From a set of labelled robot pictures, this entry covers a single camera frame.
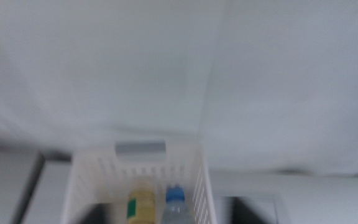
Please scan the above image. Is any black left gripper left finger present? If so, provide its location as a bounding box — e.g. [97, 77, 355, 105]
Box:
[79, 203, 127, 224]

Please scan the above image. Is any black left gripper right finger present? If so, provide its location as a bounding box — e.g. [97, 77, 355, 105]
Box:
[231, 197, 279, 224]

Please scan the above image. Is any yellow tea bottle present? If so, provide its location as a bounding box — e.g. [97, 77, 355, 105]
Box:
[126, 177, 157, 224]

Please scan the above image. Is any small blue-capped water bottle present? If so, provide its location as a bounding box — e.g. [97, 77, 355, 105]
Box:
[160, 184, 196, 224]

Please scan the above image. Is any white perforated plastic basket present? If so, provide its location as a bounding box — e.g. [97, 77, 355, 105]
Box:
[60, 139, 219, 224]

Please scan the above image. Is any white backdrop curtain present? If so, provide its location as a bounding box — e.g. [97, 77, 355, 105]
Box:
[0, 0, 358, 177]

